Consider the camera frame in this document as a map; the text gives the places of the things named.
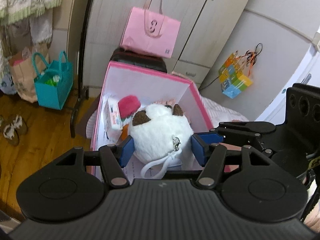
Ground hanging knitted cloth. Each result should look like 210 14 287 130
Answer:
1 0 62 95

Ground teal tote bag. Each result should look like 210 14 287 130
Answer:
31 51 74 110

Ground person's right hand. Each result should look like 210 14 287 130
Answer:
304 202 320 233

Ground pink cardboard box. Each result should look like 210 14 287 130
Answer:
90 61 235 181

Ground colourful paper gift bag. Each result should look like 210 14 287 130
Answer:
219 43 263 99

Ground black floor stand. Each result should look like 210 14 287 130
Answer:
67 0 94 138

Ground slippers on floor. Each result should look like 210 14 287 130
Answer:
1 114 28 146

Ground beige wardrobe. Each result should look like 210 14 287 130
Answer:
84 0 319 120

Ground small white tissue pack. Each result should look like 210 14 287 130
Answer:
104 98 123 131

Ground white brown plush dog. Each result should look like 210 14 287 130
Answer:
128 103 195 179

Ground black chair back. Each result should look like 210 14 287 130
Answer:
110 48 167 73

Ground orange ball toy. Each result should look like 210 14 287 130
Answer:
120 124 129 140

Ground brown paper bag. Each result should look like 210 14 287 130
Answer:
9 43 49 103

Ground pink paper shopping bag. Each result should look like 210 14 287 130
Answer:
120 0 181 59

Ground red fluffy floral pouch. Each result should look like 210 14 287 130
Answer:
118 95 141 119

